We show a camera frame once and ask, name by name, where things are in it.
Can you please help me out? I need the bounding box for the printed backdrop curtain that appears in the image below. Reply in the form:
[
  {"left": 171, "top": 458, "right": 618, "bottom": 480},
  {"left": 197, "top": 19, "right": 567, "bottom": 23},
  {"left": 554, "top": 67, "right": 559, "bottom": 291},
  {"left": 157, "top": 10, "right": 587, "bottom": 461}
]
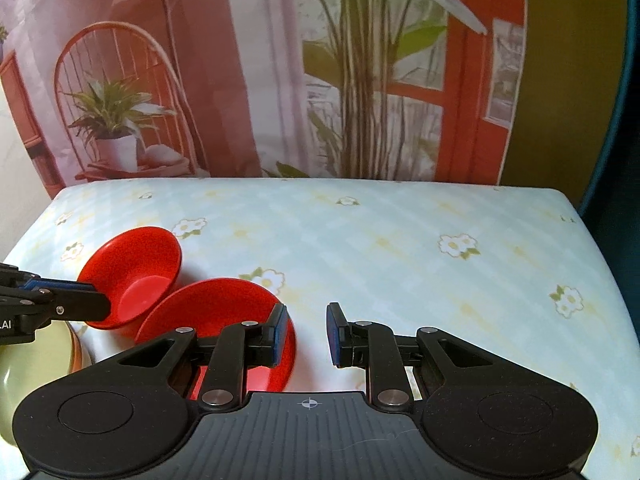
[{"left": 1, "top": 0, "right": 526, "bottom": 195}]

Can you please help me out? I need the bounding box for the teal fabric chair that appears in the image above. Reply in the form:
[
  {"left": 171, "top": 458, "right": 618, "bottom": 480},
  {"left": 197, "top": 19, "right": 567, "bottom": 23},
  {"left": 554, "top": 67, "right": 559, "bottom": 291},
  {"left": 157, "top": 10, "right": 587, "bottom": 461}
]
[{"left": 577, "top": 0, "right": 640, "bottom": 221}]

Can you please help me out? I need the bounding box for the large green square plate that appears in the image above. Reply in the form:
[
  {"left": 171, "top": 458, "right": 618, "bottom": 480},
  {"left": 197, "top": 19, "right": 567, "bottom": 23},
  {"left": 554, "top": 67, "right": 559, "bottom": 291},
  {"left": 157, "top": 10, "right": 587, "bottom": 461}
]
[{"left": 1, "top": 321, "right": 72, "bottom": 445}]

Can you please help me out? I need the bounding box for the floral plastic tablecloth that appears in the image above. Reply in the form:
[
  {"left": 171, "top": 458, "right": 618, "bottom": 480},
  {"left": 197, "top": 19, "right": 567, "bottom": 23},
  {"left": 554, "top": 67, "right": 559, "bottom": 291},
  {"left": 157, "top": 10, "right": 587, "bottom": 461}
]
[{"left": 6, "top": 178, "right": 639, "bottom": 479}]

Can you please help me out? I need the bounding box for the red bowl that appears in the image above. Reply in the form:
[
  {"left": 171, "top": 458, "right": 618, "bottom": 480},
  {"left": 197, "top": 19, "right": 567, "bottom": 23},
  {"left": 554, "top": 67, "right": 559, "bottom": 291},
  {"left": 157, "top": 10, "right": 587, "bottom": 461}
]
[
  {"left": 78, "top": 226, "right": 182, "bottom": 338},
  {"left": 134, "top": 276, "right": 298, "bottom": 401}
]

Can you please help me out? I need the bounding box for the orange square plate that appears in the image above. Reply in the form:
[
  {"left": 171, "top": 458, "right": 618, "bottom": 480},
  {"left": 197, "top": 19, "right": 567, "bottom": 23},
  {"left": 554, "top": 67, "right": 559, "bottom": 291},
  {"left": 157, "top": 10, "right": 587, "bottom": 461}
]
[{"left": 66, "top": 323, "right": 93, "bottom": 374}]

